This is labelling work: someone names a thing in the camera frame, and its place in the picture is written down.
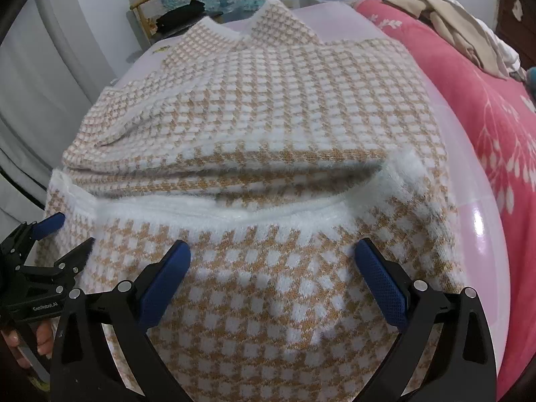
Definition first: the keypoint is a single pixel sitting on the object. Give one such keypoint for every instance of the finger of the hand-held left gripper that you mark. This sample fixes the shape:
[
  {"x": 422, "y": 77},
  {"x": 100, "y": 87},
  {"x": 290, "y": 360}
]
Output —
[
  {"x": 48, "y": 222},
  {"x": 71, "y": 266}
]

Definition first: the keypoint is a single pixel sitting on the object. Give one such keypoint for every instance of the pink floral blanket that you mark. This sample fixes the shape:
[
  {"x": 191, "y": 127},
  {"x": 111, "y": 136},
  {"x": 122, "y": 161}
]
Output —
[{"x": 481, "y": 104}]

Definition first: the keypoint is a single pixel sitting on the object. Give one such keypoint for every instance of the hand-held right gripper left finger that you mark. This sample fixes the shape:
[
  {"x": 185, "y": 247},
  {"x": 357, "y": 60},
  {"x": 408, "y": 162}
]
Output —
[{"x": 167, "y": 280}]

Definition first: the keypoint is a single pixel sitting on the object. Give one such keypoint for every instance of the person's left hand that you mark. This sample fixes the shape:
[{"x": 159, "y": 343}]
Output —
[{"x": 44, "y": 337}]

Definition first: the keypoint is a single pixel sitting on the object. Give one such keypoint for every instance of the beige clothes pile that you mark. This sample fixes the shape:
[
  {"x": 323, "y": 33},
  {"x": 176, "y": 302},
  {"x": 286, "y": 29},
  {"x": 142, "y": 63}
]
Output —
[{"x": 456, "y": 25}]

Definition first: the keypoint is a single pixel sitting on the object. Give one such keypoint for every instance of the beige white checked knit cardigan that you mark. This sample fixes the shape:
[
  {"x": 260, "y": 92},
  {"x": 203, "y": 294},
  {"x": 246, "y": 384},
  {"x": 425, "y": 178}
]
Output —
[{"x": 272, "y": 113}]

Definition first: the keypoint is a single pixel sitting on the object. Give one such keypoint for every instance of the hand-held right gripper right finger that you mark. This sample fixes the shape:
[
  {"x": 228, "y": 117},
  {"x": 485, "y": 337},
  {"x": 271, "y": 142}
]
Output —
[{"x": 383, "y": 282}]

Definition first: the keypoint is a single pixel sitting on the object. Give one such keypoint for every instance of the brown wooden door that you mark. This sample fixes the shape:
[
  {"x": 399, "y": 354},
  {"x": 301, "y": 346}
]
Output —
[{"x": 519, "y": 21}]

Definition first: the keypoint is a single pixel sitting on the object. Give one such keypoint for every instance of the white curtain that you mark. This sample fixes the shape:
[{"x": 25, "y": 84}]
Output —
[{"x": 50, "y": 71}]

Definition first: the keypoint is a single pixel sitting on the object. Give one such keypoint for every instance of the wooden chair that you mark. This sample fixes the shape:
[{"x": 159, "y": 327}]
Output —
[{"x": 142, "y": 4}]

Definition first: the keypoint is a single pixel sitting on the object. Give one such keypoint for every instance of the lilac plastic folding board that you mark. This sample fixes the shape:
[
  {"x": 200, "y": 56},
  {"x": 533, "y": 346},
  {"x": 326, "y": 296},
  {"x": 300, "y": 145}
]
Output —
[{"x": 473, "y": 201}]

